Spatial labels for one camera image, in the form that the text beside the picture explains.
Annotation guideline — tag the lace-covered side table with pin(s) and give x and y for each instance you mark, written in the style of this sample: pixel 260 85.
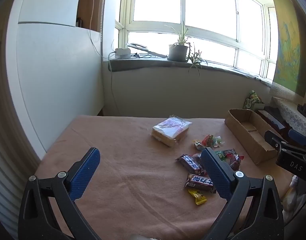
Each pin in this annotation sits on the lace-covered side table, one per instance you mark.
pixel 292 115

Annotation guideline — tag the small trailing plant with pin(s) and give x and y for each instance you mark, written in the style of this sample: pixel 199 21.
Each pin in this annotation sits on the small trailing plant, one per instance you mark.
pixel 196 58

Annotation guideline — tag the ribbed white panel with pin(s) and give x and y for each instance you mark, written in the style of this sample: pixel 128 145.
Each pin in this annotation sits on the ribbed white panel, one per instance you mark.
pixel 8 185

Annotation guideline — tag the long cardboard box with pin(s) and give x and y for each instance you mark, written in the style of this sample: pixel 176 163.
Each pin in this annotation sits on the long cardboard box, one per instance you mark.
pixel 255 142

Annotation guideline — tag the sliced bread packet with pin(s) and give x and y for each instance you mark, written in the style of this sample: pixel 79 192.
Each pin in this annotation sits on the sliced bread packet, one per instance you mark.
pixel 171 130

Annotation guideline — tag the white cabinet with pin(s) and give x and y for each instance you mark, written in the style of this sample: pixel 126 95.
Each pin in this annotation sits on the white cabinet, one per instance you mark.
pixel 58 80

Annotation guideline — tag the landscape wall poster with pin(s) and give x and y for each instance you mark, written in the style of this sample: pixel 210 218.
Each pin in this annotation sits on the landscape wall poster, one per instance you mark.
pixel 290 55

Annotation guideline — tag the white green candy packet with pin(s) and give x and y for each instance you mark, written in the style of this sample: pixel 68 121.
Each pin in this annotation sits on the white green candy packet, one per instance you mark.
pixel 218 141

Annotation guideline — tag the dark small figurine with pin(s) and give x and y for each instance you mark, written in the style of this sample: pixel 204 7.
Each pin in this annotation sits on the dark small figurine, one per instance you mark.
pixel 304 108

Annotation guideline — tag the yellow candy packet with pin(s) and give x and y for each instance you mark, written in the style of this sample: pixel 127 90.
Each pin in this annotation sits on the yellow candy packet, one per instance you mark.
pixel 197 197

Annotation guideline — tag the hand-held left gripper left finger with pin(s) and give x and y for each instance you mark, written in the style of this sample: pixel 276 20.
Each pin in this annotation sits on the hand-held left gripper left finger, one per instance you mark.
pixel 85 172

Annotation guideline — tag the wooden shelf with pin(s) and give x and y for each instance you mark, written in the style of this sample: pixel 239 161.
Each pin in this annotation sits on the wooden shelf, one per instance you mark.
pixel 86 7

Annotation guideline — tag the potted spider plant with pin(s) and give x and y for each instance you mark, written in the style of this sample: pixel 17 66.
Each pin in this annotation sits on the potted spider plant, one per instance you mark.
pixel 178 51

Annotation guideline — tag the green snack bag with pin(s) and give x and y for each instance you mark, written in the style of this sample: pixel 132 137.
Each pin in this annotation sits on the green snack bag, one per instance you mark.
pixel 252 101

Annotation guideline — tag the clear packet of red snacks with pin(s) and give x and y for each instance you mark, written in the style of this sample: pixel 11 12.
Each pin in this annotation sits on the clear packet of red snacks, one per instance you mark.
pixel 235 162

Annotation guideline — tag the white framed window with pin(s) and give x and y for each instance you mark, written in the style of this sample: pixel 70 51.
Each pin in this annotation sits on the white framed window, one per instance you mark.
pixel 184 23

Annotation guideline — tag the white box device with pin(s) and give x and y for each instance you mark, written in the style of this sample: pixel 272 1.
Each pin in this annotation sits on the white box device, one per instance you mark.
pixel 123 53

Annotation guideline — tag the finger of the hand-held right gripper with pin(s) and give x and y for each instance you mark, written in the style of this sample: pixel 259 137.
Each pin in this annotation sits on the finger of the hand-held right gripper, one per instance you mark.
pixel 274 140
pixel 297 136

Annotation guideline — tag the grey stone windowsill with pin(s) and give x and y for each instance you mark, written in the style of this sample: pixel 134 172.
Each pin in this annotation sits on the grey stone windowsill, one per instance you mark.
pixel 153 63

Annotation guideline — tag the brown chocolate bar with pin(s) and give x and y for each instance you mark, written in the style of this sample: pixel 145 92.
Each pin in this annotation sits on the brown chocolate bar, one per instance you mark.
pixel 190 163
pixel 200 182

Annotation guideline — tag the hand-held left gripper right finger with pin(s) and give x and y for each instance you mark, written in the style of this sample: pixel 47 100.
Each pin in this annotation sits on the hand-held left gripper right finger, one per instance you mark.
pixel 214 172

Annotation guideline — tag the white plastic bag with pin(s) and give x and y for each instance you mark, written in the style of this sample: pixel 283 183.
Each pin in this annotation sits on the white plastic bag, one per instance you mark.
pixel 291 197

